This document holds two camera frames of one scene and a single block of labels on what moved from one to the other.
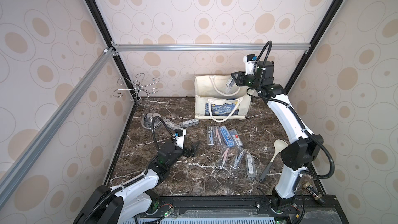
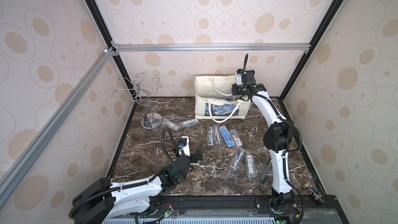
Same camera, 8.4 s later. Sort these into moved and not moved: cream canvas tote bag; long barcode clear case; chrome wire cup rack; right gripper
Moved: right gripper
Not moved: long barcode clear case; cream canvas tote bag; chrome wire cup rack
